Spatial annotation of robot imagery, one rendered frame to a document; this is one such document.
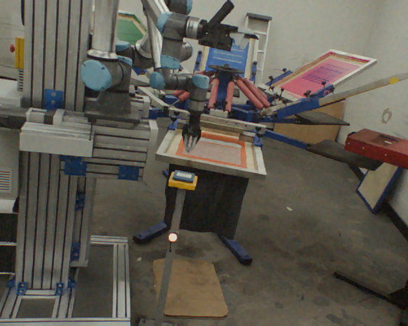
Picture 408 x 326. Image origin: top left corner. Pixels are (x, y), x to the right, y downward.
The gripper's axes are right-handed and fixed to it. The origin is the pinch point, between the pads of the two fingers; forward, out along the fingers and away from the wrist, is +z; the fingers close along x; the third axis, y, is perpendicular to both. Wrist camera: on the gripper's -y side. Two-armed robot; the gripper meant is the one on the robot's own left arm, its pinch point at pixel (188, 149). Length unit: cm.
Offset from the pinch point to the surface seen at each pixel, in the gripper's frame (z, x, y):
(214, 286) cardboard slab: 108, 30, -51
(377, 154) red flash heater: 5, 116, -76
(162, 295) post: 82, 0, 2
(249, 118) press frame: 11, 37, -138
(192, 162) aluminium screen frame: 12.0, 2.1, -17.1
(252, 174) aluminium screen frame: 12.8, 34.1, -17.1
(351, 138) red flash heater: 0, 100, -85
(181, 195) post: 22.9, 0.2, 2.1
